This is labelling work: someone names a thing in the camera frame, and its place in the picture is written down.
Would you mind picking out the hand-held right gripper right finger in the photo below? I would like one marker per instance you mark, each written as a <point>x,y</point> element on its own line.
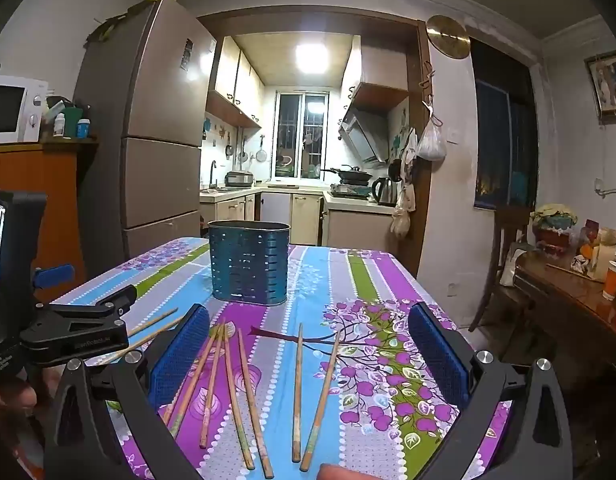
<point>440,355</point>

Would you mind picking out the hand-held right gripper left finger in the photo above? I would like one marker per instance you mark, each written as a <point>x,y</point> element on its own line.
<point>180,352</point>

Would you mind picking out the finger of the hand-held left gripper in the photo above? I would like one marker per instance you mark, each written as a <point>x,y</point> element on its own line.
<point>73,337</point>
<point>95,302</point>

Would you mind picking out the blue metal utensil holder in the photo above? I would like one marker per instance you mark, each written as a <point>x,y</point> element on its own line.
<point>248,265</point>

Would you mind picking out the person's left hand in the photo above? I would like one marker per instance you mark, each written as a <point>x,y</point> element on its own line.
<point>10,397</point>

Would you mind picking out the person's right hand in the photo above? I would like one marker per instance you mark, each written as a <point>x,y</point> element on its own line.
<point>339,472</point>

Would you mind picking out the orange wooden cabinet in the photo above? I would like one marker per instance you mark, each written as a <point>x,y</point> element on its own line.
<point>38,185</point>

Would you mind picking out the white medicine bottle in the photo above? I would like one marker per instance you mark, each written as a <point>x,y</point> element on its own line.
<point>59,126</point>

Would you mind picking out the teal bottle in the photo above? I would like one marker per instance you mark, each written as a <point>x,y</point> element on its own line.
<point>83,129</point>

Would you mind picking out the white microwave oven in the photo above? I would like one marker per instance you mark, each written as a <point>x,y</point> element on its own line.
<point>8,110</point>

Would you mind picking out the brown wooden side table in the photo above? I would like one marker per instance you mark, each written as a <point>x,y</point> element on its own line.
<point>567,310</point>

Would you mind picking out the green plastic container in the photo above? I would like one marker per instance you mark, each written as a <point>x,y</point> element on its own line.
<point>73,115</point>

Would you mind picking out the white paper box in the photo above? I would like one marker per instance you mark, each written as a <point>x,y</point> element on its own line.
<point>55,106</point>

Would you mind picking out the floral purple tablecloth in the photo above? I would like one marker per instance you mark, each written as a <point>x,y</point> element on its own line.
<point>313,285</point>

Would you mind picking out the hanging beige bag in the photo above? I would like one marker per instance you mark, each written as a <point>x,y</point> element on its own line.
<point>402,212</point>

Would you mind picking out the steel electric kettle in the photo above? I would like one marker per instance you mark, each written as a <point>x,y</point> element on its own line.
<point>386,192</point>

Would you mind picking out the potted white flowers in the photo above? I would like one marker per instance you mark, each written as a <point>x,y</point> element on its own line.
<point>552,222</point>

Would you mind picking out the kitchen faucet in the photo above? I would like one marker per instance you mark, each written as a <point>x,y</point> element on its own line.
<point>213,170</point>

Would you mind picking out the beige kitchen base cabinets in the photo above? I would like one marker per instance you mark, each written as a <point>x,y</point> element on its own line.
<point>308,220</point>

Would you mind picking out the gas stove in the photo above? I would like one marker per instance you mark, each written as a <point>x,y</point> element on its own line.
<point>350,190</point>

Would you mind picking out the orange cup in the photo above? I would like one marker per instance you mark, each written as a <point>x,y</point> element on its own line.
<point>613,282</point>

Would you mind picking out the silver refrigerator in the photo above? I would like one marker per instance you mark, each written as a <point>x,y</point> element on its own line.
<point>158,110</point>

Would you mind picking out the white paper package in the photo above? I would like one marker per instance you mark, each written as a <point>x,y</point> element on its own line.
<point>605,255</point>

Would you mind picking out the black wok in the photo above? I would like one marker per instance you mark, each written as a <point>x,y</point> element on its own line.
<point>353,175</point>

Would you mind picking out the hanging dark pan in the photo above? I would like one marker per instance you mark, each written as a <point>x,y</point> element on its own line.
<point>229,149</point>

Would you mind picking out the hanging ladle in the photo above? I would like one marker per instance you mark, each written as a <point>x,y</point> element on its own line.
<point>243,154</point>

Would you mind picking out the hanging white cloth bag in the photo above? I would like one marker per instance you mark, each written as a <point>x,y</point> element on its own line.
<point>409,147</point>

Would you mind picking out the hanging clear plastic bag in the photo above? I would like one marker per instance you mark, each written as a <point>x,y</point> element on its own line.
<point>431,145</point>

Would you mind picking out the hanging white pan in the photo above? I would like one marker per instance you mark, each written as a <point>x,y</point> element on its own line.
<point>261,152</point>

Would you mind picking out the dark green cloth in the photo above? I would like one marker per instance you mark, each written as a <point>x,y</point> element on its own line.
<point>110,25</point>

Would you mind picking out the steel range hood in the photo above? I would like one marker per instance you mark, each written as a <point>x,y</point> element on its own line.
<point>363,132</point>

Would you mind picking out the kitchen window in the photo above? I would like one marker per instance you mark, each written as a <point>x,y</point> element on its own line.
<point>303,135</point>

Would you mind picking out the dark fridge sticker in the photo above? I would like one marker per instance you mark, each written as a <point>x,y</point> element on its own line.
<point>187,55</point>

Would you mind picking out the ceiling light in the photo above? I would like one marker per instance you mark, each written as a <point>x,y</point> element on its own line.
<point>311,58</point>

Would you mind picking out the beige wall cabinets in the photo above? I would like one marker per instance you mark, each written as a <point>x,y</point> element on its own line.
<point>233,85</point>

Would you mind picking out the brown-edged wall cabinet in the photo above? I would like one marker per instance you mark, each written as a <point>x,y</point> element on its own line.
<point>377,80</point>

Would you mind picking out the framed wall picture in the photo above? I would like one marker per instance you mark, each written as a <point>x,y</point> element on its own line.
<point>610,85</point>

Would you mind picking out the gold round wall clock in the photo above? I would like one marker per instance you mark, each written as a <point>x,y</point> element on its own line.
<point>447,36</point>

